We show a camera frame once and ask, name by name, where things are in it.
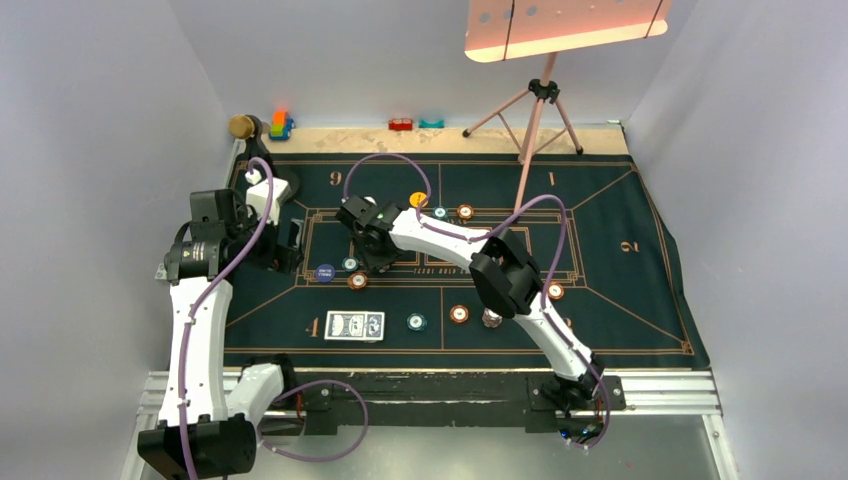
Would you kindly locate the orange poker chip stack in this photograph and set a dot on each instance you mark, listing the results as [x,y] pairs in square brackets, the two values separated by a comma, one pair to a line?
[459,314]

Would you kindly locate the pink perforated board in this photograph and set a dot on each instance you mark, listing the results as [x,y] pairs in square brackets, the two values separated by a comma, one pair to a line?
[505,30]

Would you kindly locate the pink tripod stand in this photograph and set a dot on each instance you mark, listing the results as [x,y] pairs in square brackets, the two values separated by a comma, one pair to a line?
[545,91]

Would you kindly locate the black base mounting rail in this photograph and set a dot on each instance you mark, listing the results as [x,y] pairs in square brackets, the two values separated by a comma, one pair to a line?
[529,399]

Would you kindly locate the green poker chip stack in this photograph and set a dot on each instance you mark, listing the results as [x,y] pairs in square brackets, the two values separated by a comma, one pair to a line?
[416,322]

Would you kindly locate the pink white poker chip stack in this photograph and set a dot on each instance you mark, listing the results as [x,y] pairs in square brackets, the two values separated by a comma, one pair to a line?
[491,319]

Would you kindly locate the purple small blind button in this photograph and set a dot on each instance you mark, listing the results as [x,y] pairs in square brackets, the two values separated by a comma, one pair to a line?
[325,273]

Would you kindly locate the teal toy block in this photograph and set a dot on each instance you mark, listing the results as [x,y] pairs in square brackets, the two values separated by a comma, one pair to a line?
[431,123]

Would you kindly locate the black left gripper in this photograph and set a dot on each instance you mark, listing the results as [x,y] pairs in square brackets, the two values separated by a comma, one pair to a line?
[271,257]

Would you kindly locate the blue playing card deck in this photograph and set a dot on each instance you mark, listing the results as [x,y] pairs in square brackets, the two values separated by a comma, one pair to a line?
[360,326]

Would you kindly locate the black microphone stand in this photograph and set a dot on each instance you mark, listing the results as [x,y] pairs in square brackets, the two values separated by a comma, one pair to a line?
[254,147]

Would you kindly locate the colourful toy block stack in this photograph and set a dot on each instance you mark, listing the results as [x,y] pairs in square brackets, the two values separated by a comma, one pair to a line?
[281,126]

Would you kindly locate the green poker table mat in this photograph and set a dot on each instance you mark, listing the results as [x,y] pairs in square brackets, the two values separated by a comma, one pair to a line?
[596,230]

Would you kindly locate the yellow dealer button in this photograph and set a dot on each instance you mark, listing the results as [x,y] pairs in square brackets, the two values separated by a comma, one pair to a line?
[418,199]

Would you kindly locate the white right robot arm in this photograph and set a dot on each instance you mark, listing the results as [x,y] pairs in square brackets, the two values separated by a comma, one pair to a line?
[507,279]

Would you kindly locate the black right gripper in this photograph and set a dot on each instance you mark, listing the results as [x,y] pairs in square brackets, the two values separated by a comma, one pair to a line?
[372,260]

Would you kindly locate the red toy block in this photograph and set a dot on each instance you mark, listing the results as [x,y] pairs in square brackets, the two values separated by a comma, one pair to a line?
[401,124]

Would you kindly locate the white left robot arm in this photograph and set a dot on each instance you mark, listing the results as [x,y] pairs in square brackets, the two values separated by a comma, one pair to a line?
[204,431]

